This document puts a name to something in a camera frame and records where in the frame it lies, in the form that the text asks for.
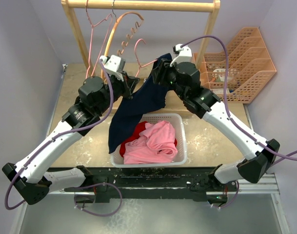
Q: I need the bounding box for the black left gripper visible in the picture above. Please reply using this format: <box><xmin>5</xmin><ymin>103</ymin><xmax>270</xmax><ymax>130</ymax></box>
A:
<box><xmin>96</xmin><ymin>70</ymin><xmax>139</xmax><ymax>115</ymax></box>

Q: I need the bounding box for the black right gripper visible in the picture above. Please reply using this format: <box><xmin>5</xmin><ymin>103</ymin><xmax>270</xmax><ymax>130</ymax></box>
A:
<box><xmin>152</xmin><ymin>58</ymin><xmax>187</xmax><ymax>101</ymax></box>

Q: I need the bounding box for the pink wire hanger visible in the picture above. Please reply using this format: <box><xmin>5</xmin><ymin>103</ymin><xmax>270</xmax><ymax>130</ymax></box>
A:
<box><xmin>134</xmin><ymin>39</ymin><xmax>157</xmax><ymax>77</ymax></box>
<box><xmin>85</xmin><ymin>0</ymin><xmax>113</xmax><ymax>79</ymax></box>

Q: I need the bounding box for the navy blue t shirt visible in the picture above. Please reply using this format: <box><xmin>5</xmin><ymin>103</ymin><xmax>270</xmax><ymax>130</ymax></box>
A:
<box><xmin>107</xmin><ymin>52</ymin><xmax>173</xmax><ymax>155</ymax></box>

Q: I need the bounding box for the red t shirt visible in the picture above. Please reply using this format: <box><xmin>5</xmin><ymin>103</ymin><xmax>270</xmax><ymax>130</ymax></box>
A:
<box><xmin>119</xmin><ymin>120</ymin><xmax>178</xmax><ymax>158</ymax></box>

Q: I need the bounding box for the wooden hanger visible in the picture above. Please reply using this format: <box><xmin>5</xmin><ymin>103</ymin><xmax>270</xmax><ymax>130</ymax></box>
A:
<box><xmin>100</xmin><ymin>0</ymin><xmax>145</xmax><ymax>81</ymax></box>

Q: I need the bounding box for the pink t shirt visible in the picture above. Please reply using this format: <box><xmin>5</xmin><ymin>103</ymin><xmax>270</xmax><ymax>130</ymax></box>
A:
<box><xmin>123</xmin><ymin>120</ymin><xmax>178</xmax><ymax>164</ymax></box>

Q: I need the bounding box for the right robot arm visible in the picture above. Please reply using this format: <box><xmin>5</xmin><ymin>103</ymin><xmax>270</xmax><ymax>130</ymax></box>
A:
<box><xmin>151</xmin><ymin>59</ymin><xmax>280</xmax><ymax>191</ymax></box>

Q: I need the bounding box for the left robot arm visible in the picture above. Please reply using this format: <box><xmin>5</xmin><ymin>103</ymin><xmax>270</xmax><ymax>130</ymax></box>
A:
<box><xmin>2</xmin><ymin>73</ymin><xmax>139</xmax><ymax>205</ymax></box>

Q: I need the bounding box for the white plastic basket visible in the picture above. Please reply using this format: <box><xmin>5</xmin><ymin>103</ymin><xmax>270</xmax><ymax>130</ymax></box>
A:
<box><xmin>111</xmin><ymin>114</ymin><xmax>187</xmax><ymax>168</ymax></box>

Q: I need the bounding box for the white red label box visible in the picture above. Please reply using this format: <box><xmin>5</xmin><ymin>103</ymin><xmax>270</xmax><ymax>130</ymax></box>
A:
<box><xmin>212</xmin><ymin>88</ymin><xmax>230</xmax><ymax>95</ymax></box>

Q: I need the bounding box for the wooden clothes rack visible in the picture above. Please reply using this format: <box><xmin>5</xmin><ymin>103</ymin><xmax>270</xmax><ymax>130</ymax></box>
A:
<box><xmin>60</xmin><ymin>0</ymin><xmax>221</xmax><ymax>115</ymax></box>

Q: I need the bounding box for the pink plastic file organizer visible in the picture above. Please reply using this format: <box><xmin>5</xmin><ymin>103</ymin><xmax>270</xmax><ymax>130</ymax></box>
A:
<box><xmin>200</xmin><ymin>27</ymin><xmax>277</xmax><ymax>104</ymax></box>

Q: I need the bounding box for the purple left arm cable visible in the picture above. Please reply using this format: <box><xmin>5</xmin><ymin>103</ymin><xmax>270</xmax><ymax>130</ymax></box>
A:
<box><xmin>4</xmin><ymin>59</ymin><xmax>114</xmax><ymax>210</ymax></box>

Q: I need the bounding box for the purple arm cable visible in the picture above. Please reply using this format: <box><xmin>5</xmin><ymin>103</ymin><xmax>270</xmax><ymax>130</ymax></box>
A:
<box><xmin>4</xmin><ymin>59</ymin><xmax>114</xmax><ymax>210</ymax></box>
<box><xmin>180</xmin><ymin>35</ymin><xmax>297</xmax><ymax>162</ymax></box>

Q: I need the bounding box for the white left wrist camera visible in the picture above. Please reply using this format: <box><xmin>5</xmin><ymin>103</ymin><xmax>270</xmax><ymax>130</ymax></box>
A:
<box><xmin>100</xmin><ymin>55</ymin><xmax>126</xmax><ymax>81</ymax></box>

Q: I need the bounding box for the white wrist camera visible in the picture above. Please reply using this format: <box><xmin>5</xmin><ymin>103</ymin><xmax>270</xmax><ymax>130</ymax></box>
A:
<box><xmin>170</xmin><ymin>44</ymin><xmax>192</xmax><ymax>67</ymax></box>
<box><xmin>100</xmin><ymin>55</ymin><xmax>126</xmax><ymax>81</ymax></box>

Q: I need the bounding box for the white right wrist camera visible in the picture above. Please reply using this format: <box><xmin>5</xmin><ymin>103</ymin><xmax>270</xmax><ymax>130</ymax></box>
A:
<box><xmin>170</xmin><ymin>44</ymin><xmax>192</xmax><ymax>67</ymax></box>

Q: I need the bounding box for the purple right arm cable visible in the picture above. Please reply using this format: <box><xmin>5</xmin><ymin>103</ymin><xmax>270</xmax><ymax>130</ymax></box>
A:
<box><xmin>180</xmin><ymin>35</ymin><xmax>297</xmax><ymax>162</ymax></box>

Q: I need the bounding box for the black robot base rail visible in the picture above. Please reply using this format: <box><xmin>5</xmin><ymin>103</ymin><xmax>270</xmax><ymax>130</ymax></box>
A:
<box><xmin>57</xmin><ymin>167</ymin><xmax>237</xmax><ymax>203</ymax></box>

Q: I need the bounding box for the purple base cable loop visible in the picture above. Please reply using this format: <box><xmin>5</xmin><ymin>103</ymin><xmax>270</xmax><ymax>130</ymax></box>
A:
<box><xmin>74</xmin><ymin>182</ymin><xmax>123</xmax><ymax>217</ymax></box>

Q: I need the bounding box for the aluminium frame rail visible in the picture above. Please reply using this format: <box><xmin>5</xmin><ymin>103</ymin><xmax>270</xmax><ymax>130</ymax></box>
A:
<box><xmin>239</xmin><ymin>174</ymin><xmax>279</xmax><ymax>194</ymax></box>

